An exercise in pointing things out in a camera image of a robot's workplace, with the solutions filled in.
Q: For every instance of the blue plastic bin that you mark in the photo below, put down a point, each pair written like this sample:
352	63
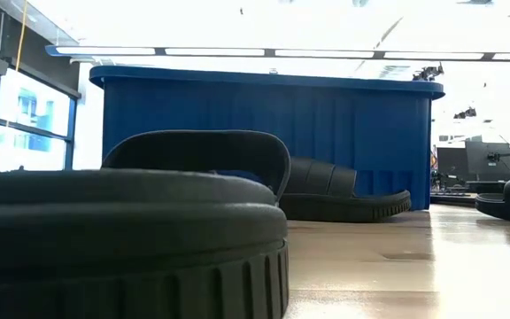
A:
348	128

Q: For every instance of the black computer monitor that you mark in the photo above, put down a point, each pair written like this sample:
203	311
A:
472	161

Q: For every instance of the window with blue frame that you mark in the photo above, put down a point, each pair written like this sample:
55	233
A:
33	111

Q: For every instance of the black ceiling fixture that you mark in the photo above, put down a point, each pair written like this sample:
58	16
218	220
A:
465	113
427	73

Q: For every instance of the black keyboard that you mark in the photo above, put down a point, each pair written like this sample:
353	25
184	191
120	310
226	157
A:
452	198

